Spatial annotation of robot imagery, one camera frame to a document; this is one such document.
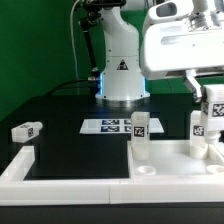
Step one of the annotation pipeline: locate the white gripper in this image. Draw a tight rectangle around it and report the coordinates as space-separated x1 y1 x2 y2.
141 21 224 102

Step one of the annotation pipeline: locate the white square tabletop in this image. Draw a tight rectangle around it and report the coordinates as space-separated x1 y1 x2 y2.
127 140 224 185

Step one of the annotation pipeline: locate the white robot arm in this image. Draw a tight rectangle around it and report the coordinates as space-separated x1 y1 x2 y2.
97 0 224 102

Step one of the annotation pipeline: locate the white fiducial marker sheet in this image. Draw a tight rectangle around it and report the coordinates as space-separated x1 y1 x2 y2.
79 118 165 136

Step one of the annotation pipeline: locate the white U-shaped obstacle fence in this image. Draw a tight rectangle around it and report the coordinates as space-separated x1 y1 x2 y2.
0 146 224 206

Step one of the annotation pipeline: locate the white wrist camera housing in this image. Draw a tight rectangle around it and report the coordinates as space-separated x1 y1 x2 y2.
143 0 194 29

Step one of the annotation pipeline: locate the black cable bundle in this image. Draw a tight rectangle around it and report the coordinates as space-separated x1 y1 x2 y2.
44 78 101 98

